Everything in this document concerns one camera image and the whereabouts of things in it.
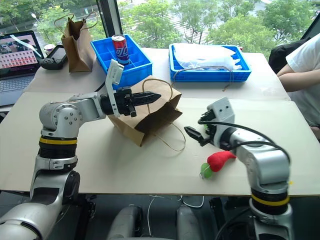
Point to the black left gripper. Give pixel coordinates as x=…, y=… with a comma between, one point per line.
x=123, y=101

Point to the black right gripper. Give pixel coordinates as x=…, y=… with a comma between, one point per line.
x=212, y=135

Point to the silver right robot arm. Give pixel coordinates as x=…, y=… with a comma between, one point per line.
x=265, y=165

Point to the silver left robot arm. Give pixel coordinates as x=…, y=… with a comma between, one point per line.
x=62, y=112

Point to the person's bare forearm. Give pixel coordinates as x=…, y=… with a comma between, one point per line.
x=300, y=78

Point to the brown paper bag lying open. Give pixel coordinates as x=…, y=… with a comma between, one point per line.
x=122, y=122

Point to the red chili plush toy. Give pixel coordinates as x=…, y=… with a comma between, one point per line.
x=220, y=160

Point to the brown paper bag standing upright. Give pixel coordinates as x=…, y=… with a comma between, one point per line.
x=77, y=55

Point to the blue divided plastic bin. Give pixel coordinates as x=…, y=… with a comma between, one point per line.
x=138, y=71

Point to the red and blue soda can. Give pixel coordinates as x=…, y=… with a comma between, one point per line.
x=121, y=50

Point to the blue shallow plastic crate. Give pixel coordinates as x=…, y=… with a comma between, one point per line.
x=210, y=75

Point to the clear plastic bags bundle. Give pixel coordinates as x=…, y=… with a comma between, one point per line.
x=205, y=56

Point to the dark grey rounded shape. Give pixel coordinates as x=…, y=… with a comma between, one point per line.
x=191, y=222
x=127, y=222

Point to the black handheld controller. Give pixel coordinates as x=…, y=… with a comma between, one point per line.
x=56, y=56

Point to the white pink cup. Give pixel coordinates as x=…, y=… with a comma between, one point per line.
x=48, y=48

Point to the black backpack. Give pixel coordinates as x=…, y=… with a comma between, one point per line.
x=280, y=55

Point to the grey open laptop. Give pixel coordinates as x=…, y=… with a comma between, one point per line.
x=15, y=60

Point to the person in white t-shirt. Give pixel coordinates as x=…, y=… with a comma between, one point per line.
x=307, y=55

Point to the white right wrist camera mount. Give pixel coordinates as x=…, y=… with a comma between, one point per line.
x=222, y=110

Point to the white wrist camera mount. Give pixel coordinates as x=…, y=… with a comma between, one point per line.
x=115, y=72
x=222, y=110

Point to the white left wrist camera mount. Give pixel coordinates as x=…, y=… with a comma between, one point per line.
x=115, y=72

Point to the black window frame post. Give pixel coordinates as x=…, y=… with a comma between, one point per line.
x=108, y=17

